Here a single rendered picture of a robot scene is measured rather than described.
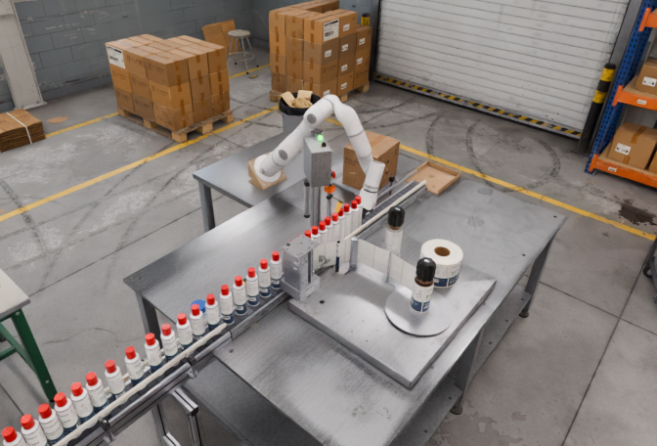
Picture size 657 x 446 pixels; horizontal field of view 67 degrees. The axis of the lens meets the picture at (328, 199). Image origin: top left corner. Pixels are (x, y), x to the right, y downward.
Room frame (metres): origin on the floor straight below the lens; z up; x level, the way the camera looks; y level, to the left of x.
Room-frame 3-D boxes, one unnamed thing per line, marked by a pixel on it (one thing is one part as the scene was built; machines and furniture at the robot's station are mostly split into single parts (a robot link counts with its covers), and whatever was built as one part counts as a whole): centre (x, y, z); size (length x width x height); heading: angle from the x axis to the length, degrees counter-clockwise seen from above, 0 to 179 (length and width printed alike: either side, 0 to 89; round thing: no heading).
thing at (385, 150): (2.87, -0.27, 0.99); 0.30 x 0.24 x 0.27; 146
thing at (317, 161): (2.13, 0.06, 1.38); 0.17 x 0.10 x 0.19; 16
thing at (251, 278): (1.67, 0.33, 0.98); 0.05 x 0.05 x 0.20
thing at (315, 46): (6.54, 0.15, 0.57); 1.20 x 0.85 x 1.14; 144
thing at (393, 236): (2.04, -0.34, 1.03); 0.09 x 0.09 x 0.30
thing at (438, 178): (2.94, -0.70, 0.85); 0.30 x 0.26 x 0.04; 141
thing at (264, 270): (1.72, 0.28, 0.98); 0.05 x 0.05 x 0.20
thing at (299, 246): (1.77, 0.12, 1.14); 0.14 x 0.11 x 0.01; 141
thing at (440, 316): (1.65, -0.43, 0.89); 0.31 x 0.31 x 0.01
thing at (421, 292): (1.65, -0.43, 1.04); 0.09 x 0.09 x 0.29
